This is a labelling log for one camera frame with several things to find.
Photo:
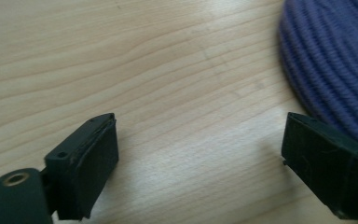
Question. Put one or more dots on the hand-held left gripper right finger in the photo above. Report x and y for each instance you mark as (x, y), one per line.
(323, 161)

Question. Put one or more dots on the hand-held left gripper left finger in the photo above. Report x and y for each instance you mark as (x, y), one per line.
(84, 168)

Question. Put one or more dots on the purple knitted cloth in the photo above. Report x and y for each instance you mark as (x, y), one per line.
(332, 59)

